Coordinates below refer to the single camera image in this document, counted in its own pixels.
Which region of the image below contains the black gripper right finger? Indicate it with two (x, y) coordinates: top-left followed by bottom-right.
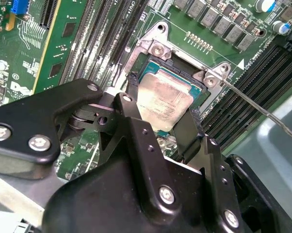
(174, 108), (278, 233)

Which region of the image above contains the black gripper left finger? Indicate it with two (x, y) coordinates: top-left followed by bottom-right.
(0, 72), (183, 221)

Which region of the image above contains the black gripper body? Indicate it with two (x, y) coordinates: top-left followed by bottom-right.
(42, 155), (234, 233)

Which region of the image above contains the thin metal locking lever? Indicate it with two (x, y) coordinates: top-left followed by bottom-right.
(171, 48), (292, 144)

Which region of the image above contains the silver CPU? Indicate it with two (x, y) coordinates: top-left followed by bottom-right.
(137, 60), (202, 133)

